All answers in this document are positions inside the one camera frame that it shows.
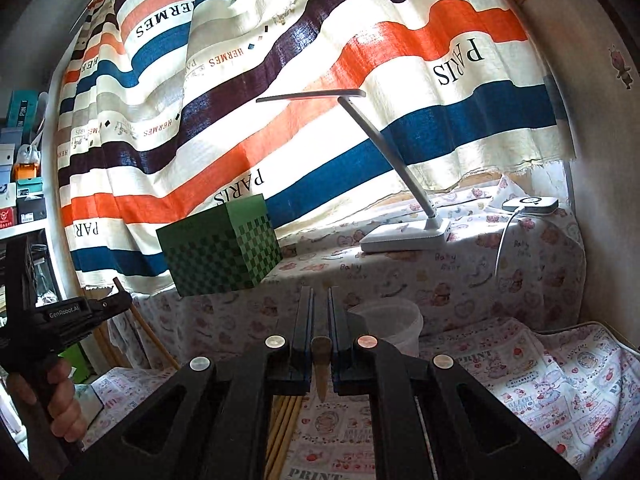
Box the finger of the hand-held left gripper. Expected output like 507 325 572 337
90 291 134 322

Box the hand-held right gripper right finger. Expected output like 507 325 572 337
328 287 583 480

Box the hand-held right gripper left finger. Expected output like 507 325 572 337
60 287 316 480

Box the translucent plastic cup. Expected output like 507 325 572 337
348 298 424 358

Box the person's left hand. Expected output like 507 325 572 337
5 360 89 444

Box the green storage bin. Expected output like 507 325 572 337
64 342 97 386

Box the white shelf unit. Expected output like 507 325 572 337
0 87 66 311

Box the dark box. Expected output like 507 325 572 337
16 196 47 224

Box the white desk lamp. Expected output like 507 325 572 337
256 88 451 254

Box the green checkered box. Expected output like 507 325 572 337
156 193 283 297

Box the printed cartoon tablecloth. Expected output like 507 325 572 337
82 172 640 480

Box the teal box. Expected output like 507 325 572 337
9 91 40 130

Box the white router box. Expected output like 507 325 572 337
501 195 560 215

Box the striped curtain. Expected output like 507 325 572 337
52 0 576 293

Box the wooden frame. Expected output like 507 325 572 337
95 276 179 372

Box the white cable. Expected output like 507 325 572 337
495 208 526 277

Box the cartoon wall sticker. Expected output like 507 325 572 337
607 45 636 91

